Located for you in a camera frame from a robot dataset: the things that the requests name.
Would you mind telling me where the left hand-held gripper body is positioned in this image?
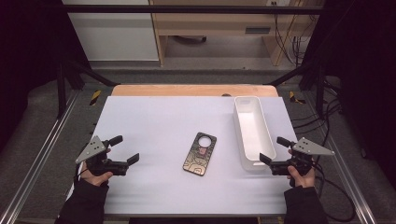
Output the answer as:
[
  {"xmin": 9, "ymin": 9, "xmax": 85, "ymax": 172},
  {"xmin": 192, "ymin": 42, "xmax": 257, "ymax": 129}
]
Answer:
[{"xmin": 75, "ymin": 135, "xmax": 129, "ymax": 177}]

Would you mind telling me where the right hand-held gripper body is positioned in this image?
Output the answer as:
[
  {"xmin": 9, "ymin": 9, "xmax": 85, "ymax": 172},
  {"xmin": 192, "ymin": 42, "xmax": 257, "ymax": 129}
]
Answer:
[{"xmin": 269, "ymin": 137, "xmax": 336, "ymax": 177}]

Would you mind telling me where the patterned dark phone case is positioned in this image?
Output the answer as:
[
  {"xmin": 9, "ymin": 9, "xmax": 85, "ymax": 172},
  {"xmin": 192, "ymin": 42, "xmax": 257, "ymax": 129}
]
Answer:
[{"xmin": 182, "ymin": 132, "xmax": 218, "ymax": 177}]

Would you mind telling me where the person's left hand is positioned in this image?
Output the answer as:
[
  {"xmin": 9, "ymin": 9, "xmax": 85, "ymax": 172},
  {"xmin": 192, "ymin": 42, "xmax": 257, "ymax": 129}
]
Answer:
[{"xmin": 78, "ymin": 148, "xmax": 114, "ymax": 188}]

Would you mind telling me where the person's right hand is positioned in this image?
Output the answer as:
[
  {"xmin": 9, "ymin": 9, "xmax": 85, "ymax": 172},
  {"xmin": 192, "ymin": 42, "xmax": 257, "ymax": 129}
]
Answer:
[{"xmin": 287, "ymin": 148, "xmax": 318, "ymax": 189}]

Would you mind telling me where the white plastic bin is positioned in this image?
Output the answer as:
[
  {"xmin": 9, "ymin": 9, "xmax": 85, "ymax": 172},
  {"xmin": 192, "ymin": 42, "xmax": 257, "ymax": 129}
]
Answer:
[{"xmin": 233, "ymin": 95, "xmax": 277, "ymax": 172}]

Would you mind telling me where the white board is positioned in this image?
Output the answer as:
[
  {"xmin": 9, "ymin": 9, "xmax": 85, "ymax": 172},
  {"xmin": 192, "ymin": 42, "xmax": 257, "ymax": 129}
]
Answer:
[{"xmin": 65, "ymin": 94, "xmax": 325, "ymax": 217}]

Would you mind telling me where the wooden table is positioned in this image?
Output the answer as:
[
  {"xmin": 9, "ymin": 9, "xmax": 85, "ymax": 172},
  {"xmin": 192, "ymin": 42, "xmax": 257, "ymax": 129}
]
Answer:
[{"xmin": 111, "ymin": 84, "xmax": 279, "ymax": 98}]

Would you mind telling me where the black curtain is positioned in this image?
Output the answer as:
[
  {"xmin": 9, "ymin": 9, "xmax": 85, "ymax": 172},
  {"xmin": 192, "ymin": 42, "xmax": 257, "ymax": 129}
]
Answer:
[
  {"xmin": 303, "ymin": 0, "xmax": 396, "ymax": 181},
  {"xmin": 0, "ymin": 0, "xmax": 92, "ymax": 153}
]

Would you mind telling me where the white cabinet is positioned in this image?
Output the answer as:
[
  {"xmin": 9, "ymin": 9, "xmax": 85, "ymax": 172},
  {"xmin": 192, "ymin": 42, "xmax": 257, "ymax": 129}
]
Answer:
[{"xmin": 61, "ymin": 0, "xmax": 161, "ymax": 63}]

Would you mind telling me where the wooden desk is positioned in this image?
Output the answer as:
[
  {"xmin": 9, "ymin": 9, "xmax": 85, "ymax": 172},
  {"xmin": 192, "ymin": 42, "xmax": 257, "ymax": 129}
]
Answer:
[{"xmin": 148, "ymin": 0, "xmax": 326, "ymax": 67}]

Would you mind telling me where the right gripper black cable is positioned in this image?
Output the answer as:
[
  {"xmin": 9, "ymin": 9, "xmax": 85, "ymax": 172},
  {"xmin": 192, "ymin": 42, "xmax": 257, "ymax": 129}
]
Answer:
[{"xmin": 312, "ymin": 163, "xmax": 327, "ymax": 189}]

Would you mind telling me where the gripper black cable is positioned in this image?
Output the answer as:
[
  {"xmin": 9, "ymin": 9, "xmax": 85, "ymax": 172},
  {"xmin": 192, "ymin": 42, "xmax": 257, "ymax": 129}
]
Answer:
[
  {"xmin": 74, "ymin": 161, "xmax": 88, "ymax": 188},
  {"xmin": 312, "ymin": 163, "xmax": 327, "ymax": 189}
]

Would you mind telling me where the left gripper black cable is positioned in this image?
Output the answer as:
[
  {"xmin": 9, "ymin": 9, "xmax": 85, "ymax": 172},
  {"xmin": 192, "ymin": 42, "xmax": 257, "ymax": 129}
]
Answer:
[{"xmin": 74, "ymin": 161, "xmax": 88, "ymax": 188}]

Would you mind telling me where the bundle of floor cables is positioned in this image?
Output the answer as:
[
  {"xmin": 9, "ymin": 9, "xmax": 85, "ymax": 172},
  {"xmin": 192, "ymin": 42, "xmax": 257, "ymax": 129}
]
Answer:
[{"xmin": 291, "ymin": 77, "xmax": 344, "ymax": 134}]

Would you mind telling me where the aluminium rail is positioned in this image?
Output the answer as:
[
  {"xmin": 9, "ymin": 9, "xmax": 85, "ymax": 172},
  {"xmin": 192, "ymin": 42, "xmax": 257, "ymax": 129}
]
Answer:
[
  {"xmin": 0, "ymin": 90, "xmax": 80, "ymax": 224},
  {"xmin": 323, "ymin": 133, "xmax": 378, "ymax": 224}
]

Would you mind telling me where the black frame stand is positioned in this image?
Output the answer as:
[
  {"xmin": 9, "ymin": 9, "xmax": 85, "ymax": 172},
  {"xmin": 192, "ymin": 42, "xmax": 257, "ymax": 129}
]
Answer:
[
  {"xmin": 55, "ymin": 59, "xmax": 120, "ymax": 119},
  {"xmin": 264, "ymin": 60, "xmax": 326, "ymax": 118}
]

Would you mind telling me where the black floor cable loop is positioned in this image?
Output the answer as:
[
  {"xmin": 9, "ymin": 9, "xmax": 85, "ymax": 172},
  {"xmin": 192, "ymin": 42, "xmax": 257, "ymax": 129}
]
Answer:
[{"xmin": 315, "ymin": 124, "xmax": 357, "ymax": 223}]

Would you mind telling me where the bundle of hanging cables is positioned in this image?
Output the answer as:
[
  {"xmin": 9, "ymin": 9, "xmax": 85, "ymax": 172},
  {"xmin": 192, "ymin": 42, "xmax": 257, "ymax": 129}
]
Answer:
[{"xmin": 273, "ymin": 2, "xmax": 314, "ymax": 67}]

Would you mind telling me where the black horizontal frame bar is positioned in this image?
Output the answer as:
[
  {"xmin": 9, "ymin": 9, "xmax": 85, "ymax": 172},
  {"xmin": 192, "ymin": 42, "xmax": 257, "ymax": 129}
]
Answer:
[{"xmin": 60, "ymin": 4, "xmax": 325, "ymax": 15}]

